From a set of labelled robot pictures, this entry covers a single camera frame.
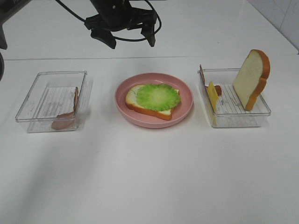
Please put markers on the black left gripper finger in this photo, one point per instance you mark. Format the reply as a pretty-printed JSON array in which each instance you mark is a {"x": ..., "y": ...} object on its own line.
[
  {"x": 104, "y": 36},
  {"x": 148, "y": 31}
]

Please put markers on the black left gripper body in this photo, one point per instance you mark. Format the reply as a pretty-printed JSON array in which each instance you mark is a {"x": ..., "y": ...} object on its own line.
[{"x": 116, "y": 15}]

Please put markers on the green lettuce leaf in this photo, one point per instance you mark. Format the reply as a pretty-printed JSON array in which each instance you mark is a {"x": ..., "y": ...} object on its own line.
[{"x": 157, "y": 97}]

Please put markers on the bread slice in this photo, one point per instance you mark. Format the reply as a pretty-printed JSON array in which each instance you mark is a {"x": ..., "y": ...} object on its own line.
[
  {"x": 131, "y": 103},
  {"x": 252, "y": 78}
]

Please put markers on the clear left plastic container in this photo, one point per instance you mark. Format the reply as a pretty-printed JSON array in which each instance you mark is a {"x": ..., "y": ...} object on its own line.
[{"x": 56, "y": 101}]

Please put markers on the clear plastic container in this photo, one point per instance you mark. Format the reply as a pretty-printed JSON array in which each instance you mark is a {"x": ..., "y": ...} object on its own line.
[
  {"x": 230, "y": 112},
  {"x": 56, "y": 101}
]

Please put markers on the pink round plate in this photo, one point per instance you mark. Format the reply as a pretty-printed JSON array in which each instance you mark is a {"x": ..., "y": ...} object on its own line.
[{"x": 179, "y": 112}]

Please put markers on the yellow cheese slice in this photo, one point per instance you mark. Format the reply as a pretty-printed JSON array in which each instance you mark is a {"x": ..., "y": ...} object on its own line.
[{"x": 213, "y": 97}]

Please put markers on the clear right plastic container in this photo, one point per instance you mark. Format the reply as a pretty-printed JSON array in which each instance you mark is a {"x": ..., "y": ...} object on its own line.
[{"x": 230, "y": 112}]

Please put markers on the upright bread slice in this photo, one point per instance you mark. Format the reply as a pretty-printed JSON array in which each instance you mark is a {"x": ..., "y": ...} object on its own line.
[{"x": 252, "y": 78}]

